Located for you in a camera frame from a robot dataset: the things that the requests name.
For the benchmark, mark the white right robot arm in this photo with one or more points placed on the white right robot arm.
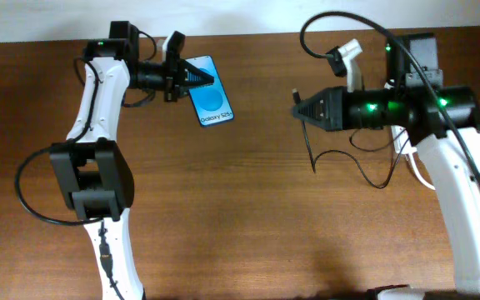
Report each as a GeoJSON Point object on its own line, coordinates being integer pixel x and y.
{"type": "Point", "coordinates": [442, 124]}

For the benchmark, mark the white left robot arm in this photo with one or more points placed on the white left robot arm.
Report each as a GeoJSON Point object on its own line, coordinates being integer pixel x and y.
{"type": "Point", "coordinates": [93, 175]}

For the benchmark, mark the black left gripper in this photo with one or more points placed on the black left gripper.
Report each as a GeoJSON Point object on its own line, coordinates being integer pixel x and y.
{"type": "Point", "coordinates": [176, 82]}

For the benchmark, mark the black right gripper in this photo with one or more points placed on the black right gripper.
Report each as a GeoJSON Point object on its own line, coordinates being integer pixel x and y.
{"type": "Point", "coordinates": [326, 122]}

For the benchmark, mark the blue Galaxy smartphone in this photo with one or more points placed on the blue Galaxy smartphone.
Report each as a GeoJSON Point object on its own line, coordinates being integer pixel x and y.
{"type": "Point", "coordinates": [210, 103]}

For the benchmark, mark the white power strip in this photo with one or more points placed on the white power strip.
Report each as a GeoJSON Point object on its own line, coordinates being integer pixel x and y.
{"type": "Point", "coordinates": [400, 140]}

